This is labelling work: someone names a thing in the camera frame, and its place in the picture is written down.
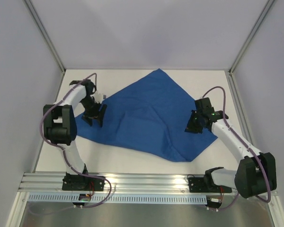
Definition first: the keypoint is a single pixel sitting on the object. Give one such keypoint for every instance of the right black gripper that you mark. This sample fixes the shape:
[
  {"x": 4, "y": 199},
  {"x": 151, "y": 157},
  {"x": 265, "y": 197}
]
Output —
[{"x": 195, "y": 123}]

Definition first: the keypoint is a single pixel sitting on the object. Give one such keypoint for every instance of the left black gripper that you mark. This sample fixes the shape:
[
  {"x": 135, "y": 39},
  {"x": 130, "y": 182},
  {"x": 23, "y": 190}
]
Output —
[{"x": 96, "y": 115}]

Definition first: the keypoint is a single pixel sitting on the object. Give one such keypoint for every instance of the blue surgical drape cloth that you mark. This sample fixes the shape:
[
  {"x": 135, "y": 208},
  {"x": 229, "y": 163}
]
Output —
[{"x": 150, "y": 115}]

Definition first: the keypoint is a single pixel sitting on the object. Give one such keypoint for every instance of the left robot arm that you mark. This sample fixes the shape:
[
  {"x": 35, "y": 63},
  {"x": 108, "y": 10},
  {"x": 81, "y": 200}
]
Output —
[{"x": 59, "y": 129}]

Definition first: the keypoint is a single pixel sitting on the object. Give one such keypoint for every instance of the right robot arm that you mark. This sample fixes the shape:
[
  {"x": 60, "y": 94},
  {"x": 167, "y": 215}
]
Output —
[{"x": 256, "y": 171}]

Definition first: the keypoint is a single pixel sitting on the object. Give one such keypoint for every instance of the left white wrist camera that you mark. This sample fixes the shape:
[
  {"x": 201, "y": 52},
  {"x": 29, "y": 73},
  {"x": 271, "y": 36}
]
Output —
[{"x": 99, "y": 97}]

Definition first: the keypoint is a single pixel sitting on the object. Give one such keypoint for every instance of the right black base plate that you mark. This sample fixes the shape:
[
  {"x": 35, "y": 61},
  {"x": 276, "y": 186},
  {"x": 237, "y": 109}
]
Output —
[{"x": 198, "y": 185}]

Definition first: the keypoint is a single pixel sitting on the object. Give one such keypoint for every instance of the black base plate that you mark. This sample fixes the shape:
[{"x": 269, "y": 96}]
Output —
[
  {"x": 198, "y": 185},
  {"x": 81, "y": 183}
]

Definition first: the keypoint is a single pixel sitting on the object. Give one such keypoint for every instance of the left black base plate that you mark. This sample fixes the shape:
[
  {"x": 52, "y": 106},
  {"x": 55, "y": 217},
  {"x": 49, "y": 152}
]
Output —
[{"x": 81, "y": 183}]

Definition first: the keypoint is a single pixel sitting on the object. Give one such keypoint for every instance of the aluminium mounting rail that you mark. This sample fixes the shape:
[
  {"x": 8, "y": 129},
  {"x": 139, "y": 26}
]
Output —
[{"x": 121, "y": 183}]

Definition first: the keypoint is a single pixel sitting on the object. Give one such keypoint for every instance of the slotted cable duct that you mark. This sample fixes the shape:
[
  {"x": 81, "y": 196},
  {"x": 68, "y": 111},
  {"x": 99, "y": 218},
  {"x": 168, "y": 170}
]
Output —
[{"x": 118, "y": 198}]

